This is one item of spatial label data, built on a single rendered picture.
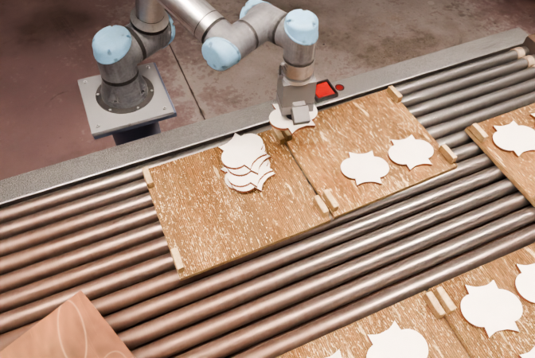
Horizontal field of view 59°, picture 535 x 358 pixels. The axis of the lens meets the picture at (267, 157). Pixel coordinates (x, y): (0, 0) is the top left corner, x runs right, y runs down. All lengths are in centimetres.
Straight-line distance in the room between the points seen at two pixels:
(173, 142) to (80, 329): 62
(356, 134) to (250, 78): 161
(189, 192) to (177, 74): 181
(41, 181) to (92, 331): 54
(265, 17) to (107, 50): 56
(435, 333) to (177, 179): 75
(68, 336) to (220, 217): 45
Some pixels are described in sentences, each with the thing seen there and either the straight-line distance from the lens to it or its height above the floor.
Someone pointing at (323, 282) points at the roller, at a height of 92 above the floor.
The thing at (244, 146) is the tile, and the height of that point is 99.
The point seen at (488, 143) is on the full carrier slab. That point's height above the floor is 94.
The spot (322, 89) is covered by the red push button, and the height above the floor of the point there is 93.
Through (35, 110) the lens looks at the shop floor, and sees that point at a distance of 305.
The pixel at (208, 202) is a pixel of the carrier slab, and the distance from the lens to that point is 128.
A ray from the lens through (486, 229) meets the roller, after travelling 139.
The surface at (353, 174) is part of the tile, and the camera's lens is 134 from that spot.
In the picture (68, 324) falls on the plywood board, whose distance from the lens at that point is 109.
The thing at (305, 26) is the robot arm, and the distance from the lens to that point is 105.
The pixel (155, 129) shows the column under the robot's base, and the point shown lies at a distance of 173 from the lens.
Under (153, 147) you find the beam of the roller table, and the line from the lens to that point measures 144.
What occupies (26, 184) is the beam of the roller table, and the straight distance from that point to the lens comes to 147.
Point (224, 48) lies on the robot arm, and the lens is 103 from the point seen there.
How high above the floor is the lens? 200
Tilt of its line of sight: 52 degrees down
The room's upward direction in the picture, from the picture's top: 2 degrees clockwise
